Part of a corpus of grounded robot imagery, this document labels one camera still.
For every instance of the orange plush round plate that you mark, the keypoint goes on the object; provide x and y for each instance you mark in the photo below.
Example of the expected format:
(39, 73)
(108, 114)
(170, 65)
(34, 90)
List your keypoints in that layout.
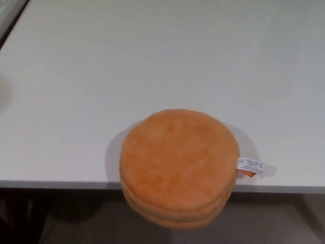
(177, 162)

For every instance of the grey adjacent table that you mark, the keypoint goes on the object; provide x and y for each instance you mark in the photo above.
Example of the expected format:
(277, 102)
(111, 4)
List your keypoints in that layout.
(3, 5)

